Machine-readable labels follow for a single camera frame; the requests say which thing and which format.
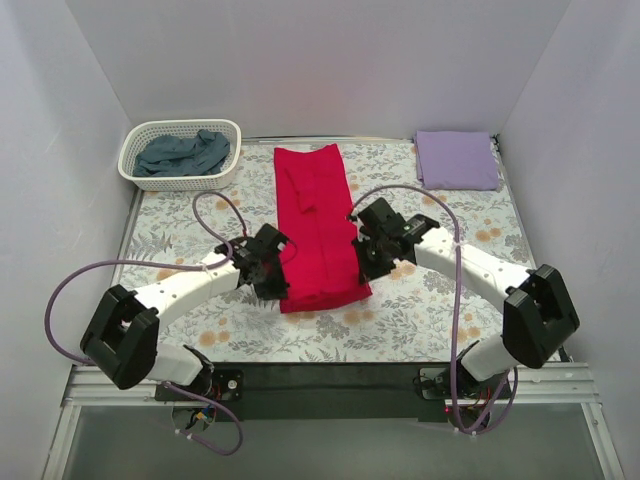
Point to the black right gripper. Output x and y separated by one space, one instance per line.
370 242

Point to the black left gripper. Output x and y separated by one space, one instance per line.
272 261

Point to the red t shirt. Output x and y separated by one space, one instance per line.
313 202

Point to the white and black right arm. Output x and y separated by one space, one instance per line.
538 315

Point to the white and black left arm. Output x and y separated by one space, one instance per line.
122 338

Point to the floral patterned table cloth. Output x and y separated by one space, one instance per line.
411 314

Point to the folded purple t shirt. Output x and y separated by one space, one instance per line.
450 160

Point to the crumpled grey-blue t shirt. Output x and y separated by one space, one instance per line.
172 156

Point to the white perforated plastic basket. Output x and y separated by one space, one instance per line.
140 136

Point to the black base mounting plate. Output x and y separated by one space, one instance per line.
328 391

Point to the aluminium frame rail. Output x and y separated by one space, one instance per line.
89 386

